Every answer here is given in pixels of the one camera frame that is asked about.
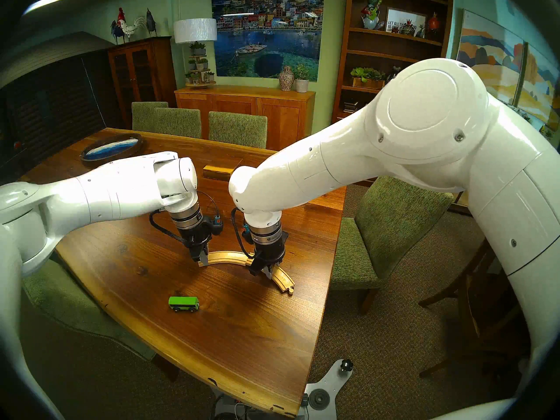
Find succulents in wooden planter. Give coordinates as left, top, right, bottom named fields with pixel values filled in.
left=350, top=67, right=386, bottom=90

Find harbour town painting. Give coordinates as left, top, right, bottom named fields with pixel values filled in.
left=211, top=0, right=326, bottom=81

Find dark wooden chair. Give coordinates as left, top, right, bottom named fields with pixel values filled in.
left=418, top=238, right=532, bottom=378

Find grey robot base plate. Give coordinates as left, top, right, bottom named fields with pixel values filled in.
left=301, top=360, right=353, bottom=420

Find dark wooden glass-door cabinet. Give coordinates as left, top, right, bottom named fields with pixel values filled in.
left=108, top=36, right=178, bottom=130

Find white rooster figurine red comb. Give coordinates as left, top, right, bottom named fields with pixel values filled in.
left=116, top=7, right=147, bottom=42

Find wooden box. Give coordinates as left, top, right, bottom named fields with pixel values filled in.
left=202, top=157, right=244, bottom=182

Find narrow landscape painting panel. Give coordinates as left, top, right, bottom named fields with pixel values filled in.
left=515, top=43, right=560, bottom=132

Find wooden sideboard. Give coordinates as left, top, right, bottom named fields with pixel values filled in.
left=174, top=85, right=316, bottom=151

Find thin cable with blue connector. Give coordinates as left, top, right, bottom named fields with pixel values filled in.
left=196, top=191, right=224, bottom=237

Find tiered wooden plant stand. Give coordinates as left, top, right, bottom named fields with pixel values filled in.
left=185, top=41, right=216, bottom=90

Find green upholstered chair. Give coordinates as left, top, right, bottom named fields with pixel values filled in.
left=21, top=253, right=157, bottom=363
left=153, top=107, right=203, bottom=140
left=330, top=175, right=454, bottom=315
left=131, top=101, right=169, bottom=133
left=208, top=111, right=268, bottom=149

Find oval tray blue inlay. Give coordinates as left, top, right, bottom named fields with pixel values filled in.
left=80, top=133, right=144, bottom=167

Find white drum lampshade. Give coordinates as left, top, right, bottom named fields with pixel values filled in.
left=173, top=18, right=218, bottom=44

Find green toy bus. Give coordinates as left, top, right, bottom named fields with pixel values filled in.
left=168, top=296, right=200, bottom=313

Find dark table leg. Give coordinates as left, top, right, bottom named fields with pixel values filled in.
left=149, top=353, right=181, bottom=382

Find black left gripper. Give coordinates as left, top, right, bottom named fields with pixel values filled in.
left=177, top=222, right=214, bottom=267

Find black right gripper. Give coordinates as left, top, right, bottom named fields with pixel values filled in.
left=247, top=230, right=290, bottom=281

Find dark wooden bookshelf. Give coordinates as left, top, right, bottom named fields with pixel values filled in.
left=333, top=0, right=455, bottom=123

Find framed text sign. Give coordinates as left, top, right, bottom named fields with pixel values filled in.
left=385, top=7, right=427, bottom=35

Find black corrugated cable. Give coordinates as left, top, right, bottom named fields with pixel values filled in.
left=231, top=207, right=254, bottom=260
left=149, top=210, right=189, bottom=245

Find curved wooden track piece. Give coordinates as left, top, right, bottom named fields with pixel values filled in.
left=245, top=254, right=296, bottom=295
left=199, top=250, right=251, bottom=268

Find plant in white pot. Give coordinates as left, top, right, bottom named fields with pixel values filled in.
left=293, top=63, right=312, bottom=93

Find dark slatted window blind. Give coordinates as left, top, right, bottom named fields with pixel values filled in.
left=0, top=32, right=125, bottom=175

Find ceiling light panel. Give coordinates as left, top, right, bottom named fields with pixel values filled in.
left=22, top=0, right=73, bottom=17

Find black round disc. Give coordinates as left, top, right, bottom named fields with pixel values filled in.
left=308, top=388, right=330, bottom=410

